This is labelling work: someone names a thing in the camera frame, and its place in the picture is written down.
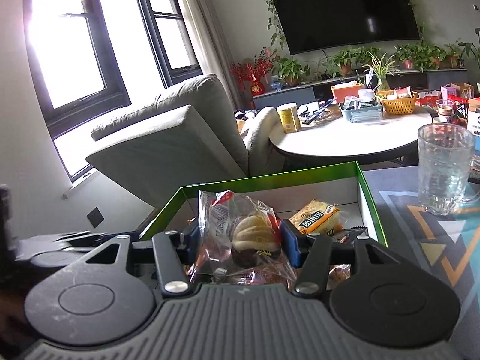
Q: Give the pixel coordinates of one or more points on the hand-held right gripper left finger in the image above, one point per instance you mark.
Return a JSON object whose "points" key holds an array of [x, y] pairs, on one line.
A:
{"points": [[194, 242]]}

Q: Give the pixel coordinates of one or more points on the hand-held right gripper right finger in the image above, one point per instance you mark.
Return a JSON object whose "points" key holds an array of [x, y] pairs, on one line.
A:
{"points": [[292, 243]]}

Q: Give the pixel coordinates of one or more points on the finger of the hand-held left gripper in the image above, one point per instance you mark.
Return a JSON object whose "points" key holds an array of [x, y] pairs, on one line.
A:
{"points": [[93, 240]]}

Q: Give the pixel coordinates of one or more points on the orange bread packet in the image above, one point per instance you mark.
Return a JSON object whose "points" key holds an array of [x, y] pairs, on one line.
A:
{"points": [[317, 219]]}

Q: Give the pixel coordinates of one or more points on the clear red white bun bag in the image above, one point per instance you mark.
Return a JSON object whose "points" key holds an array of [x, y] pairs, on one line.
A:
{"points": [[240, 232]]}

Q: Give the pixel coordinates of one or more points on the clear bag brown buns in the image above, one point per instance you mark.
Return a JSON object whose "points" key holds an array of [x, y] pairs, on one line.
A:
{"points": [[339, 275]]}

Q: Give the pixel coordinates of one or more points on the green cardboard box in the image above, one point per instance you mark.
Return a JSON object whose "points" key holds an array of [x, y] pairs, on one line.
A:
{"points": [[360, 202]]}

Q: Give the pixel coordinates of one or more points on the small dark snack packet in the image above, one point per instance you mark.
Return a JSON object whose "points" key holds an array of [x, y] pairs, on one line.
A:
{"points": [[350, 234]]}

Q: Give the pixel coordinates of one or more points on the grey armchair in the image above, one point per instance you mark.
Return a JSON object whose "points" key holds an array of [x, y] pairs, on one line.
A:
{"points": [[168, 146]]}

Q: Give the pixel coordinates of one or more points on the round white table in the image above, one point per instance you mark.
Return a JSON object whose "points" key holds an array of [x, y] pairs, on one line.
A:
{"points": [[337, 138]]}

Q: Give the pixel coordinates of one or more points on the yellow can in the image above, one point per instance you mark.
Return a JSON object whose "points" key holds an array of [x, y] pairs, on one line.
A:
{"points": [[289, 119]]}

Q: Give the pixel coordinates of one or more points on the teal patterned table mat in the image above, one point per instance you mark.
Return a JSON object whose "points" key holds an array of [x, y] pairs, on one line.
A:
{"points": [[423, 240]]}

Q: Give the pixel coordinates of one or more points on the blue plastic basket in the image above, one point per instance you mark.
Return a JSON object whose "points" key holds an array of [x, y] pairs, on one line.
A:
{"points": [[362, 114]]}

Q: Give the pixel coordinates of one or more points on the orange box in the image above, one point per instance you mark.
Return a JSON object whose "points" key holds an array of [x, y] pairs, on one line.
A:
{"points": [[345, 92]]}

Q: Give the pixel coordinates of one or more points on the clear glass mug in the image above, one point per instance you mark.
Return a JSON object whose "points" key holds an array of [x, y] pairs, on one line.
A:
{"points": [[442, 168]]}

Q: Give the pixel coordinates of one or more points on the orange woven basket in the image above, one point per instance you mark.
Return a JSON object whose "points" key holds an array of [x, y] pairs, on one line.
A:
{"points": [[397, 105]]}

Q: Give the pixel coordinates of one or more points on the green potted plant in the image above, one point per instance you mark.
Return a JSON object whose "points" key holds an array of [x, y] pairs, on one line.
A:
{"points": [[453, 50], [365, 54], [343, 60], [431, 52], [407, 54], [288, 69]]}

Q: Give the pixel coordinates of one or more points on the red flower arrangement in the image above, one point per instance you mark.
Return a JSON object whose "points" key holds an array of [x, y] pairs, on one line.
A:
{"points": [[251, 73]]}

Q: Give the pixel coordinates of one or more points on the spider plant in vase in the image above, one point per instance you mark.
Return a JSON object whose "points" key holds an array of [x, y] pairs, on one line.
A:
{"points": [[380, 69]]}

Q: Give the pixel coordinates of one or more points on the large black framed window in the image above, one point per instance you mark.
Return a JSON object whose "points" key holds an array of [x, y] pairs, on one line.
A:
{"points": [[71, 45]]}

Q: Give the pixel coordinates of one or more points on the clear plastic cup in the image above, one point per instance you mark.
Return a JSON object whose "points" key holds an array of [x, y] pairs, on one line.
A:
{"points": [[444, 108]]}

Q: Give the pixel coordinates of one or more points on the beige curtain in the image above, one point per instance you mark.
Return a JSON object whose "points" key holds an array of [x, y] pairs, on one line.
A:
{"points": [[210, 37]]}

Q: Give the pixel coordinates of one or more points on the narrow black framed window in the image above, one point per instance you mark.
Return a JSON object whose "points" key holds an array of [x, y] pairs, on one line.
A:
{"points": [[168, 30]]}

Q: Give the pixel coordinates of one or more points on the pink box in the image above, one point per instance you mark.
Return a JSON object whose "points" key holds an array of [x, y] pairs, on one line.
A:
{"points": [[449, 92]]}

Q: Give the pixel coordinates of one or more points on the white labelled box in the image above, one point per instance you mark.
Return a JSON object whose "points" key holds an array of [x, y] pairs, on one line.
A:
{"points": [[474, 118]]}

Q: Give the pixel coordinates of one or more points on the tall leafy plant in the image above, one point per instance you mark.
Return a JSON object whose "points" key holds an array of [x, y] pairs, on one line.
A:
{"points": [[473, 48]]}

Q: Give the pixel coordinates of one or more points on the dark wall socket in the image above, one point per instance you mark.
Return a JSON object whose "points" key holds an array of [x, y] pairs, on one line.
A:
{"points": [[95, 217]]}

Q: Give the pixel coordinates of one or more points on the black wall television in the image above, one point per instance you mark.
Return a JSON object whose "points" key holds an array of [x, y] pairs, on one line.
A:
{"points": [[345, 7]]}

